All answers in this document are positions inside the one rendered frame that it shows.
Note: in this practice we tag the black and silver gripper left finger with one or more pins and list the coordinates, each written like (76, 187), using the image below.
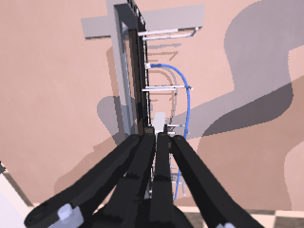
(71, 207)

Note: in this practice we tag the grey metal cable rack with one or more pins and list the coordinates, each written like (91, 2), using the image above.
(157, 21)

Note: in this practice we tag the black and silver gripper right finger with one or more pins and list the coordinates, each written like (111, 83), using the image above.
(215, 205)

